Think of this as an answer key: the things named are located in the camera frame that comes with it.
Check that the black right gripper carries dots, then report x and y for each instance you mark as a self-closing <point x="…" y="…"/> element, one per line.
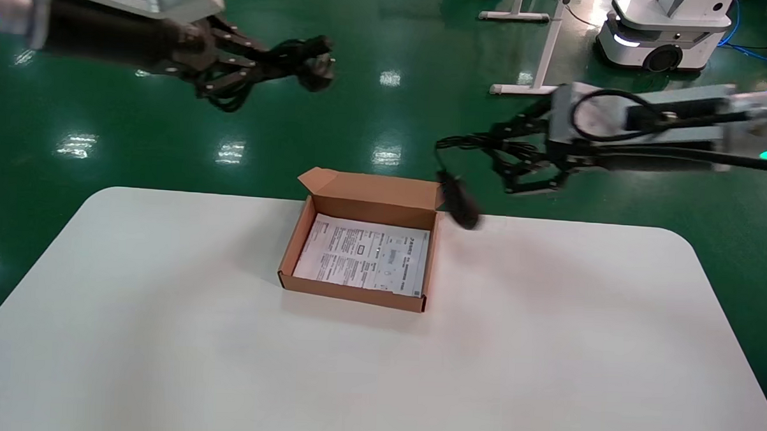
<point x="634" y="159"/>

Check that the brown cardboard box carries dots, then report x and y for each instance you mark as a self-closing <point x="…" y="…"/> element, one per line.
<point x="371" y="199"/>

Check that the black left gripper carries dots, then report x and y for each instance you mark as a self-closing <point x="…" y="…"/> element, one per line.
<point x="122" y="37"/>

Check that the white wheeled robot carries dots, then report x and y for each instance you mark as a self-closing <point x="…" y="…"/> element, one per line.
<point x="683" y="25"/>

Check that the white table leg frame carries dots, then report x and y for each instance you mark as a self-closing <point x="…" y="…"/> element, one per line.
<point x="545" y="55"/>

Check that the printed white paper sheet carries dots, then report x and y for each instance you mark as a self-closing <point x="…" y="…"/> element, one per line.
<point x="363" y="253"/>

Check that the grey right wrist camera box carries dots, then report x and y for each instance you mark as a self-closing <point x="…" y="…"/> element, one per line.
<point x="700" y="99"/>

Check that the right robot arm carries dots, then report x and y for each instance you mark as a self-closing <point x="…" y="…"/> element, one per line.
<point x="763" y="111"/>

